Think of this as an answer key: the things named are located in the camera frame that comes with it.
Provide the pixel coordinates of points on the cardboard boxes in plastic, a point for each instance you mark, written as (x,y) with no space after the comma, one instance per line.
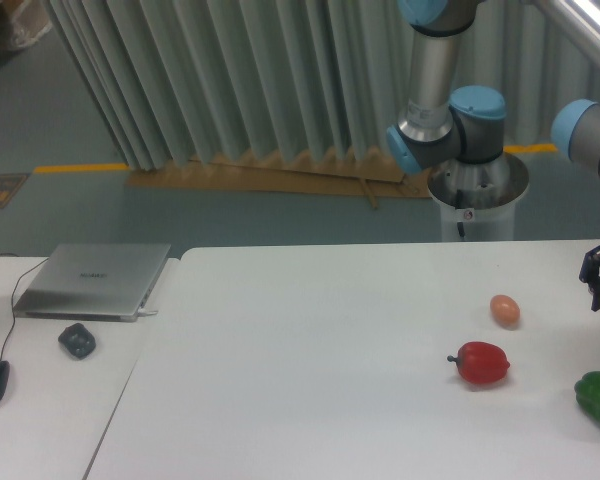
(22,24)

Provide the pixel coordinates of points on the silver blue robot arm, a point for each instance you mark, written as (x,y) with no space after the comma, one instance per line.
(460,134)

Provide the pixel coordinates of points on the silver laptop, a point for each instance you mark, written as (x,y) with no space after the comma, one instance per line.
(94,281)

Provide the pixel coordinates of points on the pale green pleated curtain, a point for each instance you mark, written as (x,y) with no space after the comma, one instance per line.
(239,81)

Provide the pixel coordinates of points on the brown egg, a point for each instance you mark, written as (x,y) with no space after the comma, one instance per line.
(505,311)

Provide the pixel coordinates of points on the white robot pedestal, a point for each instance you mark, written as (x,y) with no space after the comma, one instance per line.
(477,202)

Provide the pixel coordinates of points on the red bell pepper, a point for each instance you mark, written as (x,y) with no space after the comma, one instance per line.
(480,363)

